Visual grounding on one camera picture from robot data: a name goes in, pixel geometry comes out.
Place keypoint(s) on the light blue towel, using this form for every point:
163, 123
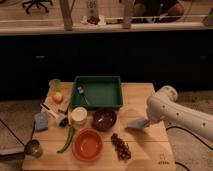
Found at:
138, 124

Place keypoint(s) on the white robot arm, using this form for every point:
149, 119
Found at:
162, 104

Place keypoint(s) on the dark brown bowl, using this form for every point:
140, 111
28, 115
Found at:
104, 119

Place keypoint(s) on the red orange bowl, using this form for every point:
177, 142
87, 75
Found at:
87, 145

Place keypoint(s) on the green plastic tray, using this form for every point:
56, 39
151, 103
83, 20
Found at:
100, 91

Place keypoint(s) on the small metal fork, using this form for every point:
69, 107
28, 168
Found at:
81, 92

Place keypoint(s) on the white cup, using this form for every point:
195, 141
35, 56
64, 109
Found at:
79, 115

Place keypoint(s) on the small wooden cutting board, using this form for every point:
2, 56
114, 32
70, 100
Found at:
58, 107

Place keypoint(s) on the green translucent cup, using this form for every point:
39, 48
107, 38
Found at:
55, 85

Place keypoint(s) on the green chili pepper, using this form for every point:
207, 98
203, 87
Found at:
70, 135

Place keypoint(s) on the bunch of dark grapes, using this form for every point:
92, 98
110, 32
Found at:
122, 148

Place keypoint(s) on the blue sponge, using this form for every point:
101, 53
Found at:
41, 121

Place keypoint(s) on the seated person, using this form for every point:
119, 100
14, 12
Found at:
165, 10

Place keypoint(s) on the metal cup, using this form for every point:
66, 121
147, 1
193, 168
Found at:
33, 148

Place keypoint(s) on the black office chair base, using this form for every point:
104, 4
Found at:
28, 4

